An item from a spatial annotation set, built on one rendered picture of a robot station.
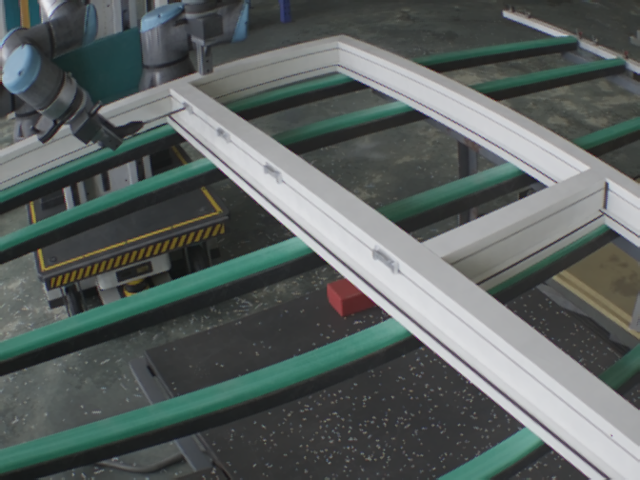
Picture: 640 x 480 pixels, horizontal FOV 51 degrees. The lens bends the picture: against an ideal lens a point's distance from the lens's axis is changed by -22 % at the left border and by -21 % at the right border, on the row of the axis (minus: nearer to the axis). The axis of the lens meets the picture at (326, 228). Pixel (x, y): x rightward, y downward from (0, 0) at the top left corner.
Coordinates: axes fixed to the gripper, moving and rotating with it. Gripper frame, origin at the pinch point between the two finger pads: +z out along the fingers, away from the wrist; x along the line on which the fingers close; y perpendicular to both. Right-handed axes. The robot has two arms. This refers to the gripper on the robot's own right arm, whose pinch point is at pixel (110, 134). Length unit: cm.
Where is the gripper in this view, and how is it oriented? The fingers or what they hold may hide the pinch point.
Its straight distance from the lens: 152.4
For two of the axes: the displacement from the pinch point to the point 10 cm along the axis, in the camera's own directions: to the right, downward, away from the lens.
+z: 4.3, 3.5, 8.3
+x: -5.1, -6.7, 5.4
